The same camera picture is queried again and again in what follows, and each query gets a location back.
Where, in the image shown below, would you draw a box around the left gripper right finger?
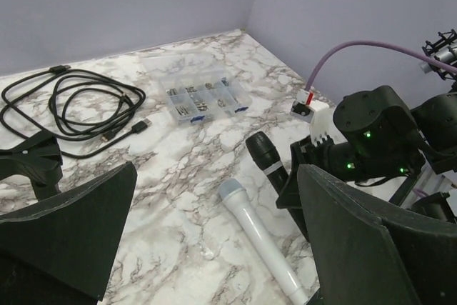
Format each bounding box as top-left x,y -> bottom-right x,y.
297,164 -> 456,304

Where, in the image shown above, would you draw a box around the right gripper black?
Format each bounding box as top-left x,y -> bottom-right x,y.
276,136 -> 361,237

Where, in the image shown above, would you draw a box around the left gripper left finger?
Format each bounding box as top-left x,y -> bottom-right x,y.
1,162 -> 137,301

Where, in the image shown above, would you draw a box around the black microphone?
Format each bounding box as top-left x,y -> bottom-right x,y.
245,131 -> 289,195

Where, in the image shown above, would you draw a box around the white microphone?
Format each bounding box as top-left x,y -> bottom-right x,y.
219,179 -> 308,304

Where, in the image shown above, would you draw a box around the black round-base mic stand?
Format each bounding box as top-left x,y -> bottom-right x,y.
1,131 -> 63,201

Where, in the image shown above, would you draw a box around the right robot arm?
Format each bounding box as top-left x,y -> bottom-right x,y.
276,86 -> 456,209

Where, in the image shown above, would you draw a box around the grey microphone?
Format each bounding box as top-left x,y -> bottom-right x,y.
420,43 -> 456,80

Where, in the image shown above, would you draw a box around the clear plastic screw box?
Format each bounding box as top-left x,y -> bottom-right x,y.
139,52 -> 252,126

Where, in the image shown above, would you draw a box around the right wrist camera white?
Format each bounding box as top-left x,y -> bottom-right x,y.
290,90 -> 346,145

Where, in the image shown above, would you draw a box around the black usb cable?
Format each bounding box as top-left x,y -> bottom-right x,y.
0,64 -> 153,159

